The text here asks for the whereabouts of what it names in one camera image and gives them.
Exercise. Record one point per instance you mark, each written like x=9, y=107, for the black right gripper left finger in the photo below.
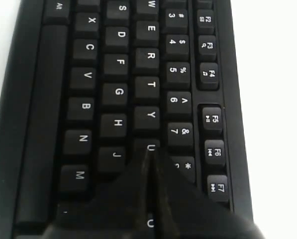
x=119, y=212

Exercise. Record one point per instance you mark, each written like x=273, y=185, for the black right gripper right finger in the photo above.
x=184, y=212

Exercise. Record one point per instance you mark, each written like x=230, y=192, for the black acer keyboard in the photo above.
x=86, y=85

